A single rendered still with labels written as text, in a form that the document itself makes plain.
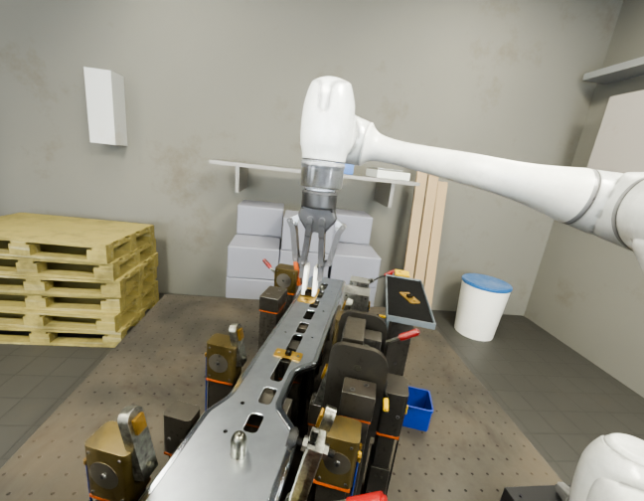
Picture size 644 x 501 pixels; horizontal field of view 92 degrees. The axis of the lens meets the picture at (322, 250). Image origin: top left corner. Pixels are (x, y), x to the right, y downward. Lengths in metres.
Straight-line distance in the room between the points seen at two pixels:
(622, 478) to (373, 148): 0.84
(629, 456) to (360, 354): 0.57
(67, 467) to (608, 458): 1.31
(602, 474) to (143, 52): 3.76
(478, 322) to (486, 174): 2.98
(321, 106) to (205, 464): 0.70
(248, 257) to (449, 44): 2.75
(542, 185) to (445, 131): 3.02
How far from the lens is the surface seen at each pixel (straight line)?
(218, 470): 0.73
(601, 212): 0.69
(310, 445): 0.48
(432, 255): 3.37
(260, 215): 2.73
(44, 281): 3.05
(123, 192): 3.71
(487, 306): 3.50
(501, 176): 0.65
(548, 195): 0.67
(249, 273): 2.47
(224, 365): 0.98
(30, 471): 1.27
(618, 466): 0.97
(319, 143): 0.62
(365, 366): 0.74
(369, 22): 3.57
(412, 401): 1.37
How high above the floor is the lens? 1.57
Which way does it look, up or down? 16 degrees down
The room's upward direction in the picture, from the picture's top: 7 degrees clockwise
